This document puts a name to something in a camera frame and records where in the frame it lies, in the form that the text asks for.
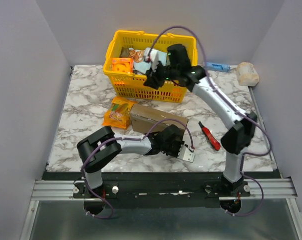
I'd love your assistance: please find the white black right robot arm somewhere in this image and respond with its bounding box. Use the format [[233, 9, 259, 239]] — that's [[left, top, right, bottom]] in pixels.
[[144, 44, 257, 196]]

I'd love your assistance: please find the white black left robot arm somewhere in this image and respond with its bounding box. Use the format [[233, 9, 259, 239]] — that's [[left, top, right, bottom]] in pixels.
[[76, 124, 185, 198]]

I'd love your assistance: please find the light blue cassava chips bag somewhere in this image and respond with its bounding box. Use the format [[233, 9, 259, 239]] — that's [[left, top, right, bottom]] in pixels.
[[129, 48, 167, 75]]

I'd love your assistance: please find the aluminium frame rail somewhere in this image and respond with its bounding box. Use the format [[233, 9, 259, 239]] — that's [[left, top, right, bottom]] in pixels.
[[21, 171, 302, 240]]

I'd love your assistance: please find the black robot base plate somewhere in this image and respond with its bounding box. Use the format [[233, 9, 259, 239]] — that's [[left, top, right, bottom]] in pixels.
[[73, 172, 251, 209]]

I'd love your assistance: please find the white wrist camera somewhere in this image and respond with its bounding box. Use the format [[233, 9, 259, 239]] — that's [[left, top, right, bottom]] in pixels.
[[177, 145, 195, 163], [144, 47, 159, 72]]

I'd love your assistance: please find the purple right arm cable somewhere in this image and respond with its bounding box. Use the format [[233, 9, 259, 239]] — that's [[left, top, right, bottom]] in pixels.
[[148, 25, 273, 217]]

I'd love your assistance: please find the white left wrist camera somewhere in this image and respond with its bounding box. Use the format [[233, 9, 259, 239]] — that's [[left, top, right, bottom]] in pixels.
[[177, 145, 195, 163]]

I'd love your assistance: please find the yellow plastic shopping basket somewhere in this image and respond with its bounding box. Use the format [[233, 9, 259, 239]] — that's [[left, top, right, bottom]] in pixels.
[[103, 30, 198, 103]]

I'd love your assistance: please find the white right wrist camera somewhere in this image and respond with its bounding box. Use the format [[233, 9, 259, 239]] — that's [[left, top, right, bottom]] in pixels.
[[144, 47, 159, 72]]

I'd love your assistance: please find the red black utility knife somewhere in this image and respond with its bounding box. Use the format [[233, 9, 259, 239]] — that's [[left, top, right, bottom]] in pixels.
[[198, 121, 221, 151]]

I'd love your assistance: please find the orange gummy candy bag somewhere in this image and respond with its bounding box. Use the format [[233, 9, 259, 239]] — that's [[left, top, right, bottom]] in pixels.
[[102, 96, 136, 130]]

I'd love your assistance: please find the brown cardboard express box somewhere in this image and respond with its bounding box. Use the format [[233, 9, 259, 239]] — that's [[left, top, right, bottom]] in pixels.
[[130, 103, 188, 134]]

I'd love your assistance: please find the orange snack box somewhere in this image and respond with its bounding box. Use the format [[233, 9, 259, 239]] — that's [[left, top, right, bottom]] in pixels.
[[111, 57, 133, 74]]

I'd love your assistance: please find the blue flat package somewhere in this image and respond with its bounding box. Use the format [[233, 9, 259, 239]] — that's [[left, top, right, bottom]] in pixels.
[[205, 62, 230, 73]]

